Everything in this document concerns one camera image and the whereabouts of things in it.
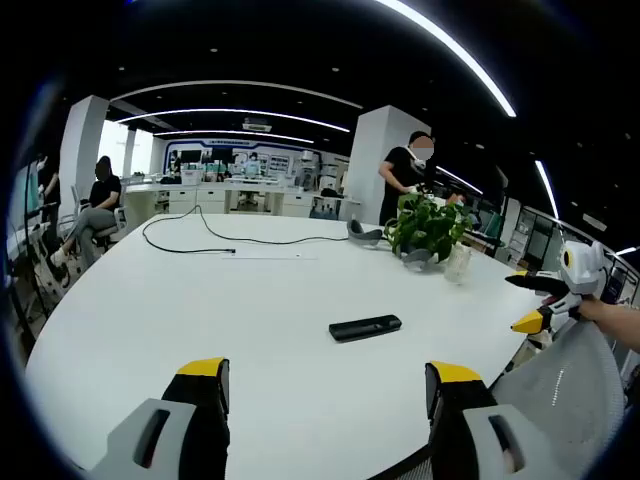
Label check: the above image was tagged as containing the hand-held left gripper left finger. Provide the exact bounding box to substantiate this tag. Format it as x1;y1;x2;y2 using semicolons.
87;357;232;480

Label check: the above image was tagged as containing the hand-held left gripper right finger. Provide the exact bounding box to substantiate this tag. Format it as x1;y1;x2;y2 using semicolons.
424;360;576;480

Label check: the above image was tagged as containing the black remote control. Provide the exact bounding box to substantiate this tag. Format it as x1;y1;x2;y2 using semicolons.
328;314;404;344

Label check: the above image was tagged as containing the clear glass vase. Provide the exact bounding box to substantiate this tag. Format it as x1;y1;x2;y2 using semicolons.
443;244;474;284

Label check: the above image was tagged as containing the short ceiling light strip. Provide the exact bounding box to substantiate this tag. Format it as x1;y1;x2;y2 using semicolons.
534;159;560;220

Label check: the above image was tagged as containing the green potted plant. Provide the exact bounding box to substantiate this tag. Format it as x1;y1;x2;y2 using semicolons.
383;193;474;261

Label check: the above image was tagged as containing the thin ceiling light strip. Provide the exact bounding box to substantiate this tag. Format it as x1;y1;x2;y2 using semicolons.
435;165;484;196

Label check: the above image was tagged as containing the grey office chair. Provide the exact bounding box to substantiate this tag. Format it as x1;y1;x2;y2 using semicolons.
69;184;129;251

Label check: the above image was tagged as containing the white counter with cabinets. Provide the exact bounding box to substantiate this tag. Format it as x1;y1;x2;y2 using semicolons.
122;179;361;219

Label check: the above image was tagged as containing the white square pillar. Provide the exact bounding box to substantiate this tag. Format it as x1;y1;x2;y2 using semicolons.
344;104;432;226
58;94;110;216

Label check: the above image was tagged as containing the long ceiling light strip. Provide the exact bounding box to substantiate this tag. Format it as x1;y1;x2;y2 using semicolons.
374;0;518;119

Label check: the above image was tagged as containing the curved ceiling light strip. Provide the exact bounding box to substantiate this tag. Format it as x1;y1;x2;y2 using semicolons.
114;107;351;134

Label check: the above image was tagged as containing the black cable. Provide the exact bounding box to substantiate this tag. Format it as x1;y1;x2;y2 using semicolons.
142;204;351;255

